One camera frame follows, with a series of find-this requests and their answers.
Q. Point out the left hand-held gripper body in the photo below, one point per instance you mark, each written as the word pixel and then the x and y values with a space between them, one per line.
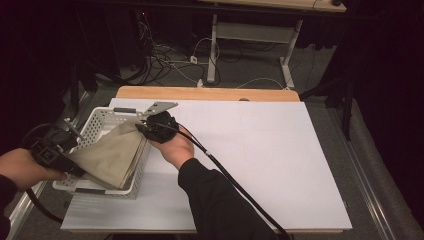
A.
pixel 50 150

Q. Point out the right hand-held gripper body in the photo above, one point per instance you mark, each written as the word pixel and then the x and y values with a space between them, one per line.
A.
pixel 161 128

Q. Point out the khaki pants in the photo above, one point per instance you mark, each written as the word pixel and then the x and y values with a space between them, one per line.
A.
pixel 110 156

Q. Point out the white perforated plastic basket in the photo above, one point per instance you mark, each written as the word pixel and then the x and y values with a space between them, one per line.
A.
pixel 96 125

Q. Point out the person's right hand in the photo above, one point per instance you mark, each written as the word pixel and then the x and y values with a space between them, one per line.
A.
pixel 176 150

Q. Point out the person's left hand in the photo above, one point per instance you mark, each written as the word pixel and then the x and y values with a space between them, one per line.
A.
pixel 20 168

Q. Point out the black metal stand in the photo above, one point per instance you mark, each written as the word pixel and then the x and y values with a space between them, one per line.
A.
pixel 348 106
pixel 74 96

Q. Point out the white power adapter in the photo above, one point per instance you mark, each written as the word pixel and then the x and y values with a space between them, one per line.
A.
pixel 193 60

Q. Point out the black computer tower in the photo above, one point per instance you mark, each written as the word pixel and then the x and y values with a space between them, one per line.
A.
pixel 126 36

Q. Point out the white table cover sheet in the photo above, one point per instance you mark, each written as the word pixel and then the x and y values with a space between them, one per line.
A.
pixel 266 150

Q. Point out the white-framed desk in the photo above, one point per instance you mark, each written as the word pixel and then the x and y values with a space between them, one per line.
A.
pixel 253 31

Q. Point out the small black device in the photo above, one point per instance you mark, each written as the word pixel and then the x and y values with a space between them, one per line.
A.
pixel 336 2

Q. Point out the aluminium floor rail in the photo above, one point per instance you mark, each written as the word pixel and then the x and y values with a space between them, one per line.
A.
pixel 366 190
pixel 21 206

